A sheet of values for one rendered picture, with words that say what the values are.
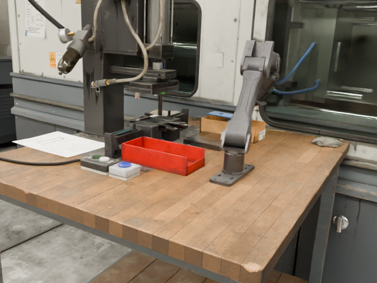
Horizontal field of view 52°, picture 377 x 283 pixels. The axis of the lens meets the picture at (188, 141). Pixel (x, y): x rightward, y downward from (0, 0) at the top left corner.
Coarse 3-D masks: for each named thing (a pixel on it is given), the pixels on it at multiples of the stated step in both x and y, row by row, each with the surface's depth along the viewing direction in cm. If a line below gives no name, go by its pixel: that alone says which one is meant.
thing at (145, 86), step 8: (160, 64) 143; (112, 72) 151; (120, 72) 149; (128, 72) 147; (136, 72) 145; (152, 72) 142; (160, 72) 140; (168, 72) 141; (144, 80) 143; (152, 80) 141; (160, 80) 143; (168, 80) 148; (176, 80) 149; (136, 88) 139; (144, 88) 137; (152, 88) 136; (160, 88) 140; (168, 88) 145; (176, 88) 150; (136, 96) 142
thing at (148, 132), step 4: (136, 128) 143; (140, 128) 142; (144, 132) 142; (148, 132) 141; (152, 132) 140; (156, 132) 143; (160, 132) 145; (164, 132) 154; (176, 132) 155; (148, 136) 141; (152, 136) 141; (156, 136) 143; (160, 136) 146; (164, 136) 154; (168, 136) 153; (172, 136) 153; (176, 136) 156; (168, 140) 154; (172, 140) 154
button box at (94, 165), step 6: (90, 156) 122; (102, 156) 123; (12, 162) 122; (18, 162) 121; (24, 162) 121; (30, 162) 121; (36, 162) 121; (54, 162) 121; (60, 162) 122; (66, 162) 123; (72, 162) 124; (84, 162) 119; (90, 162) 117; (96, 162) 117; (102, 162) 117; (108, 162) 117; (114, 162) 118; (84, 168) 119; (90, 168) 118; (96, 168) 117; (102, 168) 115; (108, 168) 116; (102, 174) 116; (108, 174) 116
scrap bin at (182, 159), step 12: (132, 144) 132; (144, 144) 137; (156, 144) 135; (168, 144) 132; (180, 144) 130; (132, 156) 126; (144, 156) 124; (156, 156) 121; (168, 156) 119; (180, 156) 117; (192, 156) 128; (204, 156) 126; (156, 168) 122; (168, 168) 120; (180, 168) 118; (192, 168) 120
